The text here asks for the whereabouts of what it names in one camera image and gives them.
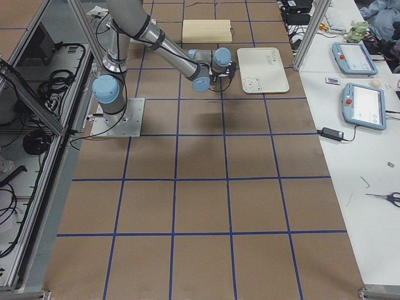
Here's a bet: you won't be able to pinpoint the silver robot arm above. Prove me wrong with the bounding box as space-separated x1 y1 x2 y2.
102 1 236 93

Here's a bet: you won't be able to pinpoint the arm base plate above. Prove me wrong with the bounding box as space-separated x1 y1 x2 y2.
90 98 145 138

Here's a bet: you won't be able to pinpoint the near blue teach pendant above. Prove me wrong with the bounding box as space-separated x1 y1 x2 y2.
341 82 387 131

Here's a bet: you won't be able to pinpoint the cream bear tray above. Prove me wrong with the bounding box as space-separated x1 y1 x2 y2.
237 47 289 94

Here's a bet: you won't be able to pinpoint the aluminium frame post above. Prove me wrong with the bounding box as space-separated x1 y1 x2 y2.
293 0 331 71

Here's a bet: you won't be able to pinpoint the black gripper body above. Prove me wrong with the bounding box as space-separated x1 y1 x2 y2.
212 64 233 82

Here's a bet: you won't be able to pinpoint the far blue teach pendant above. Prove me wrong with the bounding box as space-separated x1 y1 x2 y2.
331 42 378 76

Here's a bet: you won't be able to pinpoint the wooden cutting board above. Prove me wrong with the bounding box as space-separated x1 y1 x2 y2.
182 19 233 44

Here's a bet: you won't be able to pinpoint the white keyboard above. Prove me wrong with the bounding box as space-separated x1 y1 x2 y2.
324 6 346 34

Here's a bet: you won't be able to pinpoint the black power adapter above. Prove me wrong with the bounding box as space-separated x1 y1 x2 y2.
317 127 344 142

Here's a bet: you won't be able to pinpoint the blue teach pendant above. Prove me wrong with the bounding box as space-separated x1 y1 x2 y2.
341 82 387 131
331 42 378 76

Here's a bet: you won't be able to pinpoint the black scissors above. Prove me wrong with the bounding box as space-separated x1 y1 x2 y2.
366 192 400 208

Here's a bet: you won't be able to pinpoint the small white ball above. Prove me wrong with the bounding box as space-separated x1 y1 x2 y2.
369 79 381 88

